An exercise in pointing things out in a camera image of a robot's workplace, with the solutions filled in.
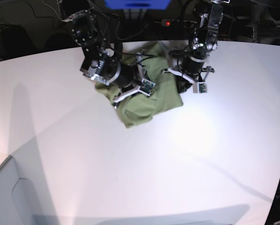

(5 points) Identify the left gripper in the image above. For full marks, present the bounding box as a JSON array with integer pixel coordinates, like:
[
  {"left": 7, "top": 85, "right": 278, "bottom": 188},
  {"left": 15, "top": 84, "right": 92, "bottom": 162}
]
[{"left": 162, "top": 55, "right": 215, "bottom": 93}]

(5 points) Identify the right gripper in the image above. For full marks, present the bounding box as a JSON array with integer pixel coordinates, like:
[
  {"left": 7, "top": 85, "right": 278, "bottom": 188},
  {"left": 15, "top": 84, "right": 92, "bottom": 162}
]
[{"left": 111, "top": 49, "right": 150, "bottom": 108}]

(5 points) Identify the green T-shirt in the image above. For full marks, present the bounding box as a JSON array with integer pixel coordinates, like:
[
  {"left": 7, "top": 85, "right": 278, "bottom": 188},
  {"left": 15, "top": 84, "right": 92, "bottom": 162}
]
[{"left": 94, "top": 41, "right": 184, "bottom": 128}]

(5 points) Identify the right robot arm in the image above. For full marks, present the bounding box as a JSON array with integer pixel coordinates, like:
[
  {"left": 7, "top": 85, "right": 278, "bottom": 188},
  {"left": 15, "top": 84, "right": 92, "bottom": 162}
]
[{"left": 68, "top": 9, "right": 155, "bottom": 107}]

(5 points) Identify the black power strip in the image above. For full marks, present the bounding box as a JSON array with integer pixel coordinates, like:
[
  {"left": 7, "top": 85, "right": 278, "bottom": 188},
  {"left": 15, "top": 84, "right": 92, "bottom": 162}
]
[{"left": 161, "top": 19, "right": 197, "bottom": 28}]

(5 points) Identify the blue box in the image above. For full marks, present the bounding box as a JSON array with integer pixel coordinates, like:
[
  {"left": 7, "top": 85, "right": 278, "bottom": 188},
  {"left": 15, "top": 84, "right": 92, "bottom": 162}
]
[{"left": 104, "top": 0, "right": 170, "bottom": 10}]

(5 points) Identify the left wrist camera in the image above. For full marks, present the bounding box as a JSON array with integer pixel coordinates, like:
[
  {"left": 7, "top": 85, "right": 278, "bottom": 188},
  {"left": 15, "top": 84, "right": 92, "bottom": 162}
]
[{"left": 192, "top": 82, "right": 207, "bottom": 94}]

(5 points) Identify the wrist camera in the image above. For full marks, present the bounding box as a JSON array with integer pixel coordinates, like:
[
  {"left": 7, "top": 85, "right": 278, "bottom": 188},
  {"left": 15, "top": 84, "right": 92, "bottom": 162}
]
[
  {"left": 140, "top": 78, "right": 155, "bottom": 96},
  {"left": 192, "top": 82, "right": 207, "bottom": 94}
]

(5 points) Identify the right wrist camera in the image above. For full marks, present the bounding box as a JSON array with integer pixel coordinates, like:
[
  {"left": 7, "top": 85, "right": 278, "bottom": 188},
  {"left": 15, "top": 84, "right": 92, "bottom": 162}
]
[{"left": 140, "top": 78, "right": 155, "bottom": 96}]

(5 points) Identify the white cable behind table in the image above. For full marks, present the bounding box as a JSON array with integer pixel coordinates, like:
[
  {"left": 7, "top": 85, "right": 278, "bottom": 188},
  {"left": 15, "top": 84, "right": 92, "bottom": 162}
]
[{"left": 102, "top": 11, "right": 155, "bottom": 42}]

